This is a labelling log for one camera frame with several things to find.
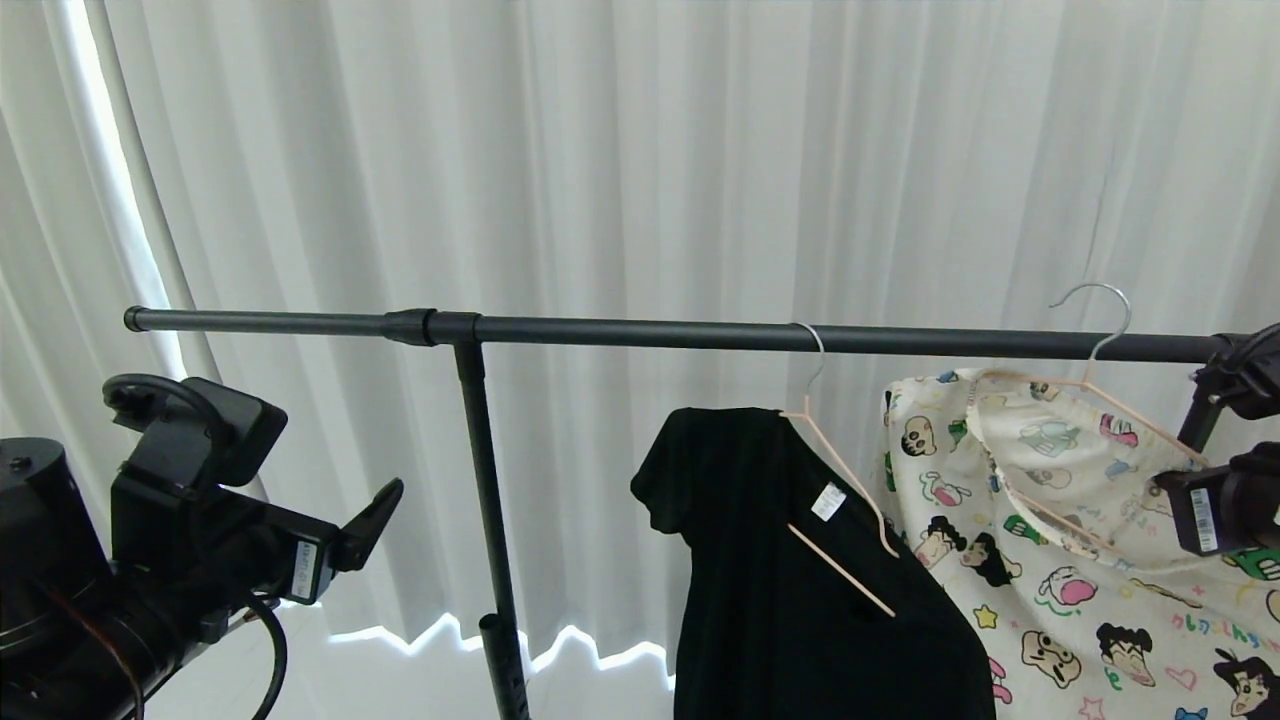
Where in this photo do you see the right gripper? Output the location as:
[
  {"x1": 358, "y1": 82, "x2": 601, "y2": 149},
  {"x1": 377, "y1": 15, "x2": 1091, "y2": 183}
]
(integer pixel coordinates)
[{"x1": 1153, "y1": 440, "x2": 1280, "y2": 559}]

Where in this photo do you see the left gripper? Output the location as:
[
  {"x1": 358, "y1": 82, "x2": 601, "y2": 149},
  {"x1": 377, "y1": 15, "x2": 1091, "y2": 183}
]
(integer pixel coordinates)
[{"x1": 95, "y1": 477, "x2": 406, "y2": 701}]

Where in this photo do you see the cream printed garment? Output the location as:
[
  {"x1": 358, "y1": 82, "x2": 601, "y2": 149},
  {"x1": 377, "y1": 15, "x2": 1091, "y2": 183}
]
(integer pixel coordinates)
[{"x1": 879, "y1": 367, "x2": 1280, "y2": 720}]

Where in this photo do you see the pink clothes hanger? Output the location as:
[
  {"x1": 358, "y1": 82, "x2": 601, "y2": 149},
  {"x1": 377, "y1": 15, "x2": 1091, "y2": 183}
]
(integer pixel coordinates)
[
  {"x1": 974, "y1": 282, "x2": 1213, "y2": 563},
  {"x1": 779, "y1": 321, "x2": 899, "y2": 619}
]

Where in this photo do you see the black T-shirt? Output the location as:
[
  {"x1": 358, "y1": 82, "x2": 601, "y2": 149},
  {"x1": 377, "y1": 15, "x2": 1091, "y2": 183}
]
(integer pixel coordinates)
[{"x1": 629, "y1": 406, "x2": 999, "y2": 720}]

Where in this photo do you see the black clothes rack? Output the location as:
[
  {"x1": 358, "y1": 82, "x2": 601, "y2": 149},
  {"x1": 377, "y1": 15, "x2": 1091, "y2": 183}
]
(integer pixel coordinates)
[{"x1": 122, "y1": 305, "x2": 1280, "y2": 720}]

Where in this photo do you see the white curtain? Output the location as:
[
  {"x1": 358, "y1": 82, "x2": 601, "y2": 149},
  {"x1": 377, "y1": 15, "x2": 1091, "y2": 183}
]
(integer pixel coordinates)
[{"x1": 0, "y1": 0, "x2": 1280, "y2": 691}]

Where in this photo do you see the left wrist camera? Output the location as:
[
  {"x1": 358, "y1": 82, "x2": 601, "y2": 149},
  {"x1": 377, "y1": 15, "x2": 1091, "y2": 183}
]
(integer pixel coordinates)
[{"x1": 102, "y1": 374, "x2": 290, "y2": 573}]

